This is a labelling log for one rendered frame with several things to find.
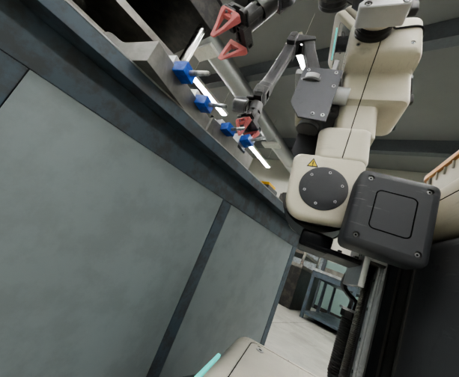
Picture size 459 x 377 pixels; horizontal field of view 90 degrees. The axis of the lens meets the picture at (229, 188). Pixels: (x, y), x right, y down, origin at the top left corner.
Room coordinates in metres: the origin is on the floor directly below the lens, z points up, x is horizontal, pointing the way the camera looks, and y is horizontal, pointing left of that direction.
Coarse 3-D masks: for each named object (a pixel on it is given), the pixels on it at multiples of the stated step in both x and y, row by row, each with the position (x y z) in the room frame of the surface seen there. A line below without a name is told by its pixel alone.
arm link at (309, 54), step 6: (300, 36) 0.89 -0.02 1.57; (306, 36) 0.88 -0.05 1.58; (312, 36) 0.88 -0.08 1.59; (300, 42) 0.92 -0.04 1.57; (306, 42) 0.88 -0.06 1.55; (312, 42) 0.88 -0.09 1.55; (300, 48) 0.95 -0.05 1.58; (306, 48) 0.88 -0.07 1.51; (312, 48) 0.88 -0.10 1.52; (300, 54) 0.95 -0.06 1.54; (306, 54) 0.88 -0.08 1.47; (312, 54) 0.87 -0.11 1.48; (306, 60) 0.87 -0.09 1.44; (312, 60) 0.86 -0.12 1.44; (306, 66) 0.87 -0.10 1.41; (312, 66) 0.85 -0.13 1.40; (318, 66) 0.85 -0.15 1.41
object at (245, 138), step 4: (236, 136) 0.83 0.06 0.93; (240, 136) 0.82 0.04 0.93; (244, 136) 0.80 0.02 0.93; (248, 136) 0.79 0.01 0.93; (236, 140) 0.82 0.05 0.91; (240, 140) 0.81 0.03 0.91; (244, 140) 0.80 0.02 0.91; (248, 140) 0.79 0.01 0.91; (252, 140) 0.80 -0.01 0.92; (256, 140) 0.79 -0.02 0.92; (260, 140) 0.78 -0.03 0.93; (240, 144) 0.82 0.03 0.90; (244, 144) 0.82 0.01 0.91; (248, 144) 0.82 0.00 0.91; (252, 144) 0.81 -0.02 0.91; (240, 148) 0.83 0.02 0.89; (244, 148) 0.84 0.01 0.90
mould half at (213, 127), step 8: (208, 128) 0.70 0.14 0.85; (216, 128) 0.72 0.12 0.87; (216, 136) 0.73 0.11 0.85; (224, 136) 0.75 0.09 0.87; (224, 144) 0.76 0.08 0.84; (232, 144) 0.78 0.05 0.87; (232, 152) 0.79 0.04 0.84; (240, 152) 0.82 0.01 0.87; (240, 160) 0.83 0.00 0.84; (248, 160) 0.86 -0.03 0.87; (248, 168) 0.88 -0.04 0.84
